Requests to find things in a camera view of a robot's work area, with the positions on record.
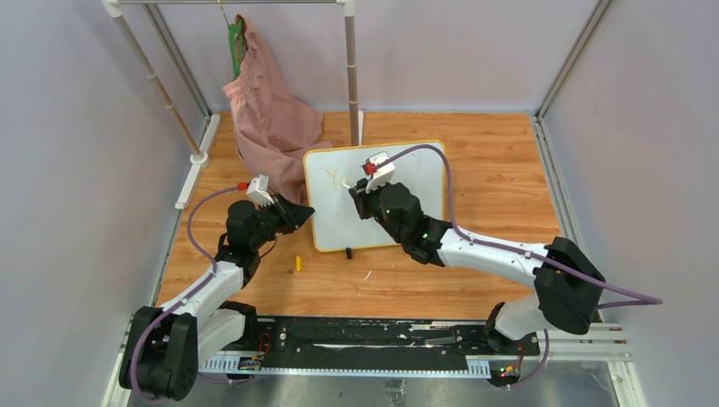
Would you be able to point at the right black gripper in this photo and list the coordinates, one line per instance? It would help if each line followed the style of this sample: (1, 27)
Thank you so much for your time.
(363, 199)

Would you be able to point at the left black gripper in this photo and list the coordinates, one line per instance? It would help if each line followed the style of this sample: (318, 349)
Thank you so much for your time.
(292, 216)

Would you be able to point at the yellow framed whiteboard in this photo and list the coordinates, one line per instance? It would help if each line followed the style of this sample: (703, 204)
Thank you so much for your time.
(417, 188)

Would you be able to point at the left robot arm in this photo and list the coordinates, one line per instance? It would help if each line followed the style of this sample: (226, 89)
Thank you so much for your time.
(191, 314)

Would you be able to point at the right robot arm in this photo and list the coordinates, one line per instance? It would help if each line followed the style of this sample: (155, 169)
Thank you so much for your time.
(560, 274)

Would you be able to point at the pink cloth garment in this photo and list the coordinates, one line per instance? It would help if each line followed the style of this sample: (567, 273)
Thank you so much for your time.
(273, 129)

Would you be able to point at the white clothes rack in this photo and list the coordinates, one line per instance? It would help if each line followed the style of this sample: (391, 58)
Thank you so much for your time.
(199, 150)

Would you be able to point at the green clothes hanger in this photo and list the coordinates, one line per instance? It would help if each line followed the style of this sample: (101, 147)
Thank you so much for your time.
(236, 39)

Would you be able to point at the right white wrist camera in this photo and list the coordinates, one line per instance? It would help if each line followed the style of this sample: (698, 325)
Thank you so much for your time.
(379, 170)

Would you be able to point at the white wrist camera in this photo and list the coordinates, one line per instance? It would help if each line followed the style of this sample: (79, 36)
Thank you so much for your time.
(259, 193)
(379, 170)

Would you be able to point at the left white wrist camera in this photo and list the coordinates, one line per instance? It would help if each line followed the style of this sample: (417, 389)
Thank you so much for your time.
(259, 193)

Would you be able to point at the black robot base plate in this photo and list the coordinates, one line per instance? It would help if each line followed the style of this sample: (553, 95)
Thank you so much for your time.
(273, 345)

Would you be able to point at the aluminium frame post right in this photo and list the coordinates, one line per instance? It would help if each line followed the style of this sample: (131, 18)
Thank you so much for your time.
(540, 128)

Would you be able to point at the aluminium frame post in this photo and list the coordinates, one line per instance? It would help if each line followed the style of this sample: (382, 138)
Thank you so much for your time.
(540, 128)
(176, 57)

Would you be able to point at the aluminium frame post left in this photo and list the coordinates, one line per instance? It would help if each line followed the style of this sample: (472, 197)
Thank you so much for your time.
(176, 57)

